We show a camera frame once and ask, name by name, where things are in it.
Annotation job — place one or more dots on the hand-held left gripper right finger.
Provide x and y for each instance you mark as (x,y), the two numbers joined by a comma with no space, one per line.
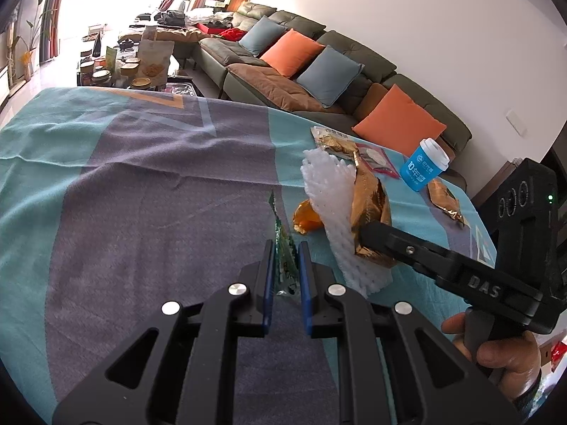
(304,287)

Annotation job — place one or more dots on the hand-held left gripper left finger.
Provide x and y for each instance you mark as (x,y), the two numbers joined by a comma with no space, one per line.
(268,283)

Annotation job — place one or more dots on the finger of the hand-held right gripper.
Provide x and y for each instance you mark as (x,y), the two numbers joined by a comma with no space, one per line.
(407,250)

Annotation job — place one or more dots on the green snack wrapper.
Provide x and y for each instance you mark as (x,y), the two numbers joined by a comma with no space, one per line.
(283,248)

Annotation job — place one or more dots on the gold foil packet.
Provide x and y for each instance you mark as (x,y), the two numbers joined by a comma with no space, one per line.
(445,203)

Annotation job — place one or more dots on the gold wrapper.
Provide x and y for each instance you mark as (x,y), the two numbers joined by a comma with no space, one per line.
(367,203)

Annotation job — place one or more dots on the person's right forearm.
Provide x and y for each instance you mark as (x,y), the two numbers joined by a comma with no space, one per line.
(529,403)

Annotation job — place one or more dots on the person's right hand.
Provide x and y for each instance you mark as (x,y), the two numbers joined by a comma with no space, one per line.
(509,358)

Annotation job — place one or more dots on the orange translucent wrapper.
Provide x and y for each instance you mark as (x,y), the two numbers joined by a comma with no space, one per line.
(305,218)

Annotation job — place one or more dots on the blue paper cup white lid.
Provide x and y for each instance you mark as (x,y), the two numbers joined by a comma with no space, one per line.
(418,170)

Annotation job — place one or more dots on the white foam fruit net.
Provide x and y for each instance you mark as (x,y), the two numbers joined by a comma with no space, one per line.
(328,195)

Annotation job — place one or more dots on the red clear packet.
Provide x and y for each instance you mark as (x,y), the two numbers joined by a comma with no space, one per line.
(376,159)

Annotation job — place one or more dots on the orange cushion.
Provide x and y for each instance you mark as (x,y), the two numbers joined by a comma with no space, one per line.
(292,53)
(398,119)

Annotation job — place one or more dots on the brown nut snack packet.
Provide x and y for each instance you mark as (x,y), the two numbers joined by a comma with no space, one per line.
(332,141)

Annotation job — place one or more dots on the teal and grey tablecloth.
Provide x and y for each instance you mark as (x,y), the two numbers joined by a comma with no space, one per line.
(133,186)

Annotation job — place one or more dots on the blue cushion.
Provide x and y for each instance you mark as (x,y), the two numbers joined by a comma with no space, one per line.
(330,75)
(263,35)

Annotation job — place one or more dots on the brown sofa seat pad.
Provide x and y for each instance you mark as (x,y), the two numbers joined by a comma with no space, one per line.
(274,86)

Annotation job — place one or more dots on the green sofa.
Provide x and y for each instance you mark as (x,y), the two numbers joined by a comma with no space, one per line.
(345,48)

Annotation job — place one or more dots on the cluttered coffee table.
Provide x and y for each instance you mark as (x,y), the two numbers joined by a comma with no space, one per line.
(133,77)

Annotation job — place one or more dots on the white printed paper bag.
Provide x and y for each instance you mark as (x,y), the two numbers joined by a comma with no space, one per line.
(155,62)

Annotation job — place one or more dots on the red cloth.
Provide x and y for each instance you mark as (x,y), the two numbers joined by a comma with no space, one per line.
(232,34)

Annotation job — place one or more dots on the pile of clothes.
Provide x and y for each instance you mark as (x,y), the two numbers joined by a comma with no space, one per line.
(195,20)

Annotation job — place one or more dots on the red bag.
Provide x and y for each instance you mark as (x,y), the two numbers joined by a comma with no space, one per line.
(169,1)

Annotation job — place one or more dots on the orange and grey curtain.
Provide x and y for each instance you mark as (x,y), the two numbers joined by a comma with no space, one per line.
(53,9)

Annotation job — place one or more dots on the tall green houseplant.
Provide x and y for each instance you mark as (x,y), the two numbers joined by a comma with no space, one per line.
(33,22)

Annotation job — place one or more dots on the white wall switch plate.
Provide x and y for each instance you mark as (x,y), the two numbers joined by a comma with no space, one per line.
(517,123)

